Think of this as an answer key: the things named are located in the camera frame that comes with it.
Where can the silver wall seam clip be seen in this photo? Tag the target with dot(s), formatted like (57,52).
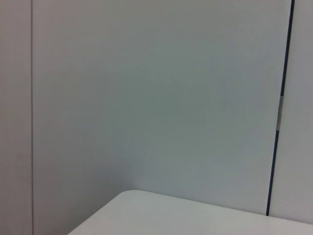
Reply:
(280,112)

